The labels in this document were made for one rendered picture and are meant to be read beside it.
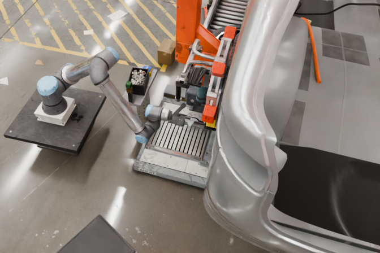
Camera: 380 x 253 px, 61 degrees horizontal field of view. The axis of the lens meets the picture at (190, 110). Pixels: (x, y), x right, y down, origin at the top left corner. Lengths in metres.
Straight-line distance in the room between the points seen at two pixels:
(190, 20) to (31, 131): 1.49
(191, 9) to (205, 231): 1.64
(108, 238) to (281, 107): 1.31
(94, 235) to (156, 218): 0.55
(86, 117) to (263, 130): 1.96
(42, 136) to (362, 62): 2.35
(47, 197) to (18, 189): 0.25
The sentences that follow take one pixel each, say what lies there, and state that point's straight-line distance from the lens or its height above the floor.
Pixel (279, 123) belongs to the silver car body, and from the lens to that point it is 1.80.
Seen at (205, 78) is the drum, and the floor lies 0.89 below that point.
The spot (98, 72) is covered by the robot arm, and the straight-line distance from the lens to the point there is 2.08.
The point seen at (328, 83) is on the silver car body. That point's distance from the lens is 2.13.
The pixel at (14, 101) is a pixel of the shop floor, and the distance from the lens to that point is 3.48.
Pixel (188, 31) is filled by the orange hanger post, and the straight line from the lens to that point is 2.56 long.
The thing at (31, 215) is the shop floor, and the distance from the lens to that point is 2.77.
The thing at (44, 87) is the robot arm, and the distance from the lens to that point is 2.56.
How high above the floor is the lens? 2.39
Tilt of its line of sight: 50 degrees down
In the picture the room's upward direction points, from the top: 5 degrees clockwise
